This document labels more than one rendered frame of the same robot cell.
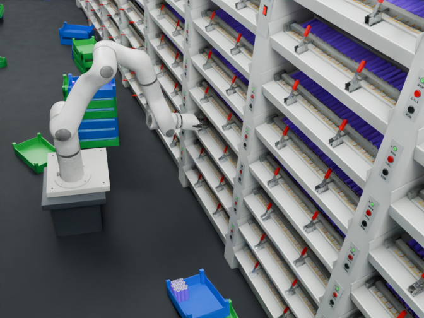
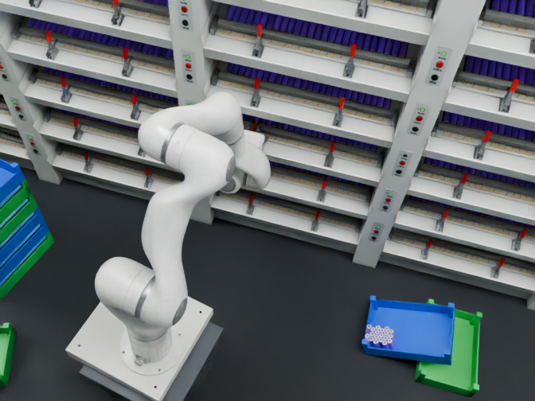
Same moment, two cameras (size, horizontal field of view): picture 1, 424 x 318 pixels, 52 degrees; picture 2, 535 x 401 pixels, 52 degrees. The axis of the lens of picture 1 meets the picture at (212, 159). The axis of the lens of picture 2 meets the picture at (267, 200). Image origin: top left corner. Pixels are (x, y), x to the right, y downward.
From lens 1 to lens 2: 1.53 m
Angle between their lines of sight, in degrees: 38
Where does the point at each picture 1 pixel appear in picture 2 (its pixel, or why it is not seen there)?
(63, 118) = (173, 289)
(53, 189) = (159, 386)
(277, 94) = (506, 46)
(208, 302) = (417, 321)
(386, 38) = not seen: outside the picture
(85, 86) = (185, 216)
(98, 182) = (193, 317)
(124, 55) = (209, 119)
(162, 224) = (255, 290)
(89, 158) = not seen: hidden behind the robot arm
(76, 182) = (173, 348)
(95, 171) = not seen: hidden behind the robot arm
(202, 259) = (340, 285)
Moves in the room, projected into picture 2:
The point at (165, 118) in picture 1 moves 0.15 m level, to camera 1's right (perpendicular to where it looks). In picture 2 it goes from (266, 165) to (300, 138)
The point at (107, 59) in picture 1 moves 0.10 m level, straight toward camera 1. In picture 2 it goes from (222, 149) to (263, 166)
